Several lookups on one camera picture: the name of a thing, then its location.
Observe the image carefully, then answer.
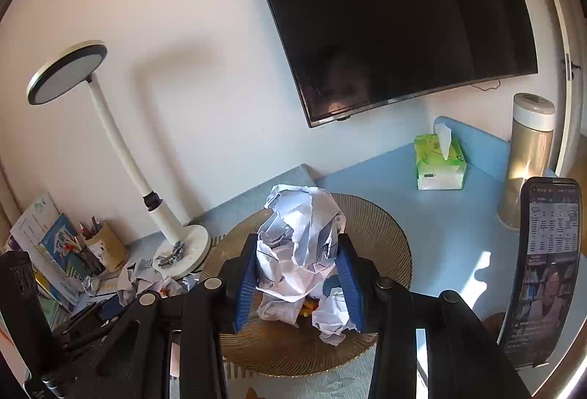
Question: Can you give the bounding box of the white booklet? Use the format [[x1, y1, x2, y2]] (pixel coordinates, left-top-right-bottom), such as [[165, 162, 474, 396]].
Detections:
[[10, 192, 60, 257]]

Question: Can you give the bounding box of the large white paper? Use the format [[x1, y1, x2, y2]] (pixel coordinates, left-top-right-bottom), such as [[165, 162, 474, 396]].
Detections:
[[256, 184, 347, 326]]

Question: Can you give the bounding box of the black flat television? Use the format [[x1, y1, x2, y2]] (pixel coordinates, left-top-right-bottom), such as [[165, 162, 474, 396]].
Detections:
[[236, 0, 539, 129]]

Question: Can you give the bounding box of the black smartphone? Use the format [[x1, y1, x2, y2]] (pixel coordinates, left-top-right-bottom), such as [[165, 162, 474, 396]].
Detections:
[[497, 177, 583, 370]]

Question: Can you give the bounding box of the white door frame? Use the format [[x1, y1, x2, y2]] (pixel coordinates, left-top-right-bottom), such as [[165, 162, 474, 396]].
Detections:
[[527, 0, 587, 179]]

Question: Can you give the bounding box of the black pen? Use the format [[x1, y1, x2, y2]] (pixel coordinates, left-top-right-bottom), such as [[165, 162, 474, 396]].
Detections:
[[59, 300, 99, 333]]

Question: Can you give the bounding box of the beige pen holder cup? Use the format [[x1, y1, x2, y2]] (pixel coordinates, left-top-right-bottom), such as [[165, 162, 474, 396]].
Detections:
[[85, 220, 129, 273]]

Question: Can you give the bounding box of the blue book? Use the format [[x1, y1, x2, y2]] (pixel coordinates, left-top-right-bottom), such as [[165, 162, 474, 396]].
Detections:
[[40, 213, 92, 292]]

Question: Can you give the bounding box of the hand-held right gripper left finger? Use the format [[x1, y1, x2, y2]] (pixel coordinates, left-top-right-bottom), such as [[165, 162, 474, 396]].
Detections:
[[43, 234, 258, 399]]

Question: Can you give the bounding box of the bunch of pens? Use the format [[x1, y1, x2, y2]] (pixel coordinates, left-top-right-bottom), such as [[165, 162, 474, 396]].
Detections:
[[78, 215, 104, 244]]

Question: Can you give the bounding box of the green tissue pack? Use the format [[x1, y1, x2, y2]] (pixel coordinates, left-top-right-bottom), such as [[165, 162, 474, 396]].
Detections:
[[414, 122, 466, 191]]

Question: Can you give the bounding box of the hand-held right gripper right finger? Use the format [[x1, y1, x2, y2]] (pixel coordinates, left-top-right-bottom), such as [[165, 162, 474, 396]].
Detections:
[[337, 234, 533, 399]]

